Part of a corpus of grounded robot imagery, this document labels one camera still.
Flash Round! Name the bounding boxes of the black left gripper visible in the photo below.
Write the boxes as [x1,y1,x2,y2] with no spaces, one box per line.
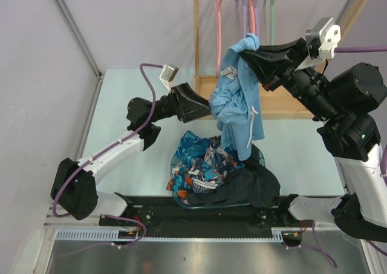
[148,83,217,124]

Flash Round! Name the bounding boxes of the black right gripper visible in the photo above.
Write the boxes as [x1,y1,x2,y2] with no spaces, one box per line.
[239,37,341,122]

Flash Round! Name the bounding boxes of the light blue shorts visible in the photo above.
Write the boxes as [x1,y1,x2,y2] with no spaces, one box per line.
[209,33,265,161]

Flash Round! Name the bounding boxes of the sage green hanger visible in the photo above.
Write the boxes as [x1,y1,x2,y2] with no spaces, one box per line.
[264,0,276,46]

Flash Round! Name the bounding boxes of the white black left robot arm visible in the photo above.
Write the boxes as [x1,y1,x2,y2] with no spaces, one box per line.
[50,83,210,226]

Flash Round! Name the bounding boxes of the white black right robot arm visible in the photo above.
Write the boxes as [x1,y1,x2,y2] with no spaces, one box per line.
[239,39,386,243]

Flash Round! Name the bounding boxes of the blue patterned shorts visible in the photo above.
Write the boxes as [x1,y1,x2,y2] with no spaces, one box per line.
[166,131,244,202]

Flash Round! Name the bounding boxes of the salmon pink hanger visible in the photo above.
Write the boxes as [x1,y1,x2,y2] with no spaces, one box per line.
[247,0,256,34]

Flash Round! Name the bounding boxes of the purple hanger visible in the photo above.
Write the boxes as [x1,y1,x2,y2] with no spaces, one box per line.
[234,0,249,38]

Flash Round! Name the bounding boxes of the pink hanger left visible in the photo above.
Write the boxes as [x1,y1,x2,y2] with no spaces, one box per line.
[215,0,223,76]

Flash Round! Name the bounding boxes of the dark navy shorts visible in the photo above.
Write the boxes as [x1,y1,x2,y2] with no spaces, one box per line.
[186,145,282,209]

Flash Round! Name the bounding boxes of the wooden clothes rack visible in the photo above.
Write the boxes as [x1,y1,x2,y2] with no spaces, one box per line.
[193,0,369,120]

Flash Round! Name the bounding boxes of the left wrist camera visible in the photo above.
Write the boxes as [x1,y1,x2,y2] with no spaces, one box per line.
[159,64,179,91]

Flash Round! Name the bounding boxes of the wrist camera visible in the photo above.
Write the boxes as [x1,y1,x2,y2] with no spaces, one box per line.
[159,64,179,91]
[304,17,341,67]

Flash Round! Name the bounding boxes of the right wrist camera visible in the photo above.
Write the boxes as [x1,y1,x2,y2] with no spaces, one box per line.
[304,17,341,67]

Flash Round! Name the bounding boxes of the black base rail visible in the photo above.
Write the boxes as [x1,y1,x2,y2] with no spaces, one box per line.
[99,196,323,240]

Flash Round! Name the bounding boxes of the aluminium corner frame post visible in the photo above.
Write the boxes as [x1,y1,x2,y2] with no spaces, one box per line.
[53,0,102,80]

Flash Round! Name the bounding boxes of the white cable duct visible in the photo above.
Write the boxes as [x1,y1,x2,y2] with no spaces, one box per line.
[56,227,287,243]

